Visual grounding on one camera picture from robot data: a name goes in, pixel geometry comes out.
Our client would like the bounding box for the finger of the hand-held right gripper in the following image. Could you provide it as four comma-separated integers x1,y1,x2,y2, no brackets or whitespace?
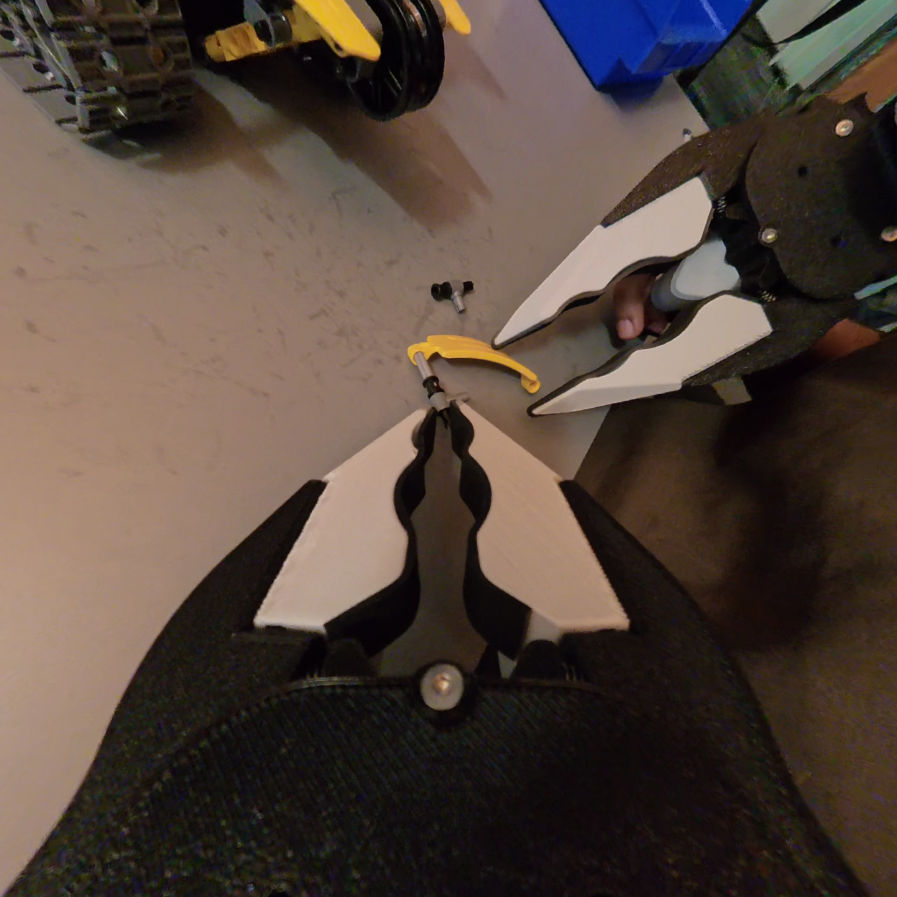
491,175,717,351
527,293,774,419

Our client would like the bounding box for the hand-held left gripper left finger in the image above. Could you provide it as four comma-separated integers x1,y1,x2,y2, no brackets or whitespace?
252,408,434,639

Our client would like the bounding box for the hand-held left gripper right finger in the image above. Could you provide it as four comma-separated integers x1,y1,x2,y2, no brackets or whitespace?
448,403,631,679

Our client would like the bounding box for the long grey black axle assembly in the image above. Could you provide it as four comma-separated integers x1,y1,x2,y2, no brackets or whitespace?
412,350,472,425

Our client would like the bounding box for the yellow curved toy panel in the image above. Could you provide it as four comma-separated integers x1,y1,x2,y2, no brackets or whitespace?
406,334,542,395

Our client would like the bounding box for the short black grey pin connector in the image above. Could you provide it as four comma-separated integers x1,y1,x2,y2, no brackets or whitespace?
429,279,476,315

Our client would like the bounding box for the person's right hand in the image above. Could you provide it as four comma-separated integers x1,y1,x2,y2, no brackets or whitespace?
612,272,670,342

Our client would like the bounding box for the grey metal case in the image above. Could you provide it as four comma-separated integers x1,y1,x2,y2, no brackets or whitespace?
755,0,897,92

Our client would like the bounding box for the blue plastic bin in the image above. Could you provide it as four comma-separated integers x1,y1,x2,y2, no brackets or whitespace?
538,0,756,92

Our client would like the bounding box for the yellow black toy tracked vehicle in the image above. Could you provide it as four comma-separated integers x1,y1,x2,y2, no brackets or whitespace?
0,0,472,151

